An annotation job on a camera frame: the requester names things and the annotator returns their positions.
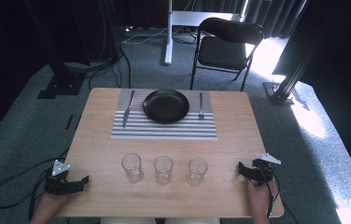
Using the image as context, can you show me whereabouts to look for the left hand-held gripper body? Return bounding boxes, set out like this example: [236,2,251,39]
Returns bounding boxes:
[44,159,76,197]

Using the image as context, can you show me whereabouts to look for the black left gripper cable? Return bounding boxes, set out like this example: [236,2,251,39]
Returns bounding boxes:
[0,147,71,220]

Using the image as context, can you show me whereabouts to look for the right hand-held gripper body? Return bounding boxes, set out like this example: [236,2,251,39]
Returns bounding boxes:
[249,151,282,188]

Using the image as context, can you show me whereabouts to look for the white desk frame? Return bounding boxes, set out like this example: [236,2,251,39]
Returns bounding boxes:
[163,0,244,66]

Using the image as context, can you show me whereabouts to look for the person's left hand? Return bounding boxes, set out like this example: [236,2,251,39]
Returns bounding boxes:
[28,190,75,224]

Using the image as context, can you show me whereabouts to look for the black strip on floor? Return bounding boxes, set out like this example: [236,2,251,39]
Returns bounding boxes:
[64,114,74,132]

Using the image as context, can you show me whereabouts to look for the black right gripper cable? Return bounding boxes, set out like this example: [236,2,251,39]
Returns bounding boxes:
[259,161,301,224]

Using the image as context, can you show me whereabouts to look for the black folding chair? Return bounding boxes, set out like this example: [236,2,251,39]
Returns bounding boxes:
[190,17,265,92]

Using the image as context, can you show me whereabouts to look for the grey curtain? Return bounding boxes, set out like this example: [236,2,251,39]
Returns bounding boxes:
[191,0,307,39]

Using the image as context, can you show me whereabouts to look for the clear drinking glass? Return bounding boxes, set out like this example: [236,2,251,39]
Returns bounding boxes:
[187,157,209,188]
[153,155,175,186]
[120,152,145,184]

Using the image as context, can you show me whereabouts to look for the black stand with base plate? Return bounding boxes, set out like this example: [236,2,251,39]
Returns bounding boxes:
[23,0,88,100]

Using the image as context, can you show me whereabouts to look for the black metal profile stand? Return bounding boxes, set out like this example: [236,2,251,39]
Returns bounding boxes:
[262,0,333,106]

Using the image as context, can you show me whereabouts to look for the black plate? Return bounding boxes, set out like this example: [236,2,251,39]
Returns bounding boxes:
[142,88,190,124]

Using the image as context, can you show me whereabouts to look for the black floor cables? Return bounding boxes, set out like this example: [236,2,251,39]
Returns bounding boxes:
[64,24,196,91]

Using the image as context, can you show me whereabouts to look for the silver fork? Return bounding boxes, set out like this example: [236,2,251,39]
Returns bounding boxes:
[198,91,205,120]

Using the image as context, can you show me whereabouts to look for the person's right hand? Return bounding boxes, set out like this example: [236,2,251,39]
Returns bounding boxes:
[244,177,280,224]

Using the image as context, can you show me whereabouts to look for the grey striped placemat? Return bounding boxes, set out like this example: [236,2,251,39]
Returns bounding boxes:
[110,89,218,141]

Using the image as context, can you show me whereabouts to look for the silver table knife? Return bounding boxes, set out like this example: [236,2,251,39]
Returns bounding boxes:
[121,90,136,129]

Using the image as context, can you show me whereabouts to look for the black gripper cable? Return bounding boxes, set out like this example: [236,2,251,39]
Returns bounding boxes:
[0,147,71,220]
[259,161,301,224]

